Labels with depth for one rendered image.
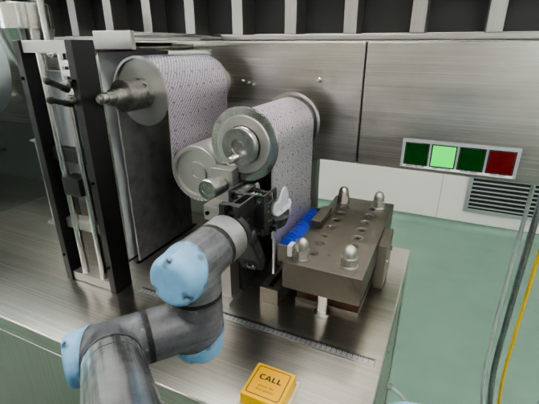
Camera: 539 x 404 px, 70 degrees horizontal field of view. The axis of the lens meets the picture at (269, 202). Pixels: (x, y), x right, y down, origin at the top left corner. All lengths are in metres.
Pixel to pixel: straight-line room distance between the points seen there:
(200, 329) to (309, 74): 0.70
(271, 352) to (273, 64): 0.71
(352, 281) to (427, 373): 1.40
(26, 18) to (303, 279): 0.95
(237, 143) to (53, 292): 0.57
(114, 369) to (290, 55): 0.83
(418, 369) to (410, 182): 1.81
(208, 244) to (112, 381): 0.21
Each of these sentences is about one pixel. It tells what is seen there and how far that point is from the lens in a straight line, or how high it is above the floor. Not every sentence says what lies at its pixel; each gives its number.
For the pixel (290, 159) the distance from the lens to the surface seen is 0.83.
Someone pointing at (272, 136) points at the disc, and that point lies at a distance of 0.73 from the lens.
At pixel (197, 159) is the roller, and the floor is 1.20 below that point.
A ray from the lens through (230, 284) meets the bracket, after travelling 0.87.
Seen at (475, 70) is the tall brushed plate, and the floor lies 1.38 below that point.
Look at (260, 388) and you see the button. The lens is 0.68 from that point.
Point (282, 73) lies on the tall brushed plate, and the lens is 1.07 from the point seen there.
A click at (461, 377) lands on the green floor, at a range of 2.16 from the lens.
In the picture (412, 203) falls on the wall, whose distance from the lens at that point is 3.55.
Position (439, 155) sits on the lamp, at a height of 1.19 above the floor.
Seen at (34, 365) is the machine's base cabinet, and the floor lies 0.75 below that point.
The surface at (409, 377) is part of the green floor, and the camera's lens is 2.07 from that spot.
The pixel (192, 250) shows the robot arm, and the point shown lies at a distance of 0.52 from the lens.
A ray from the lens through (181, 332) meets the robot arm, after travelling 0.58.
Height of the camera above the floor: 1.43
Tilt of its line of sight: 22 degrees down
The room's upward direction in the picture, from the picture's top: straight up
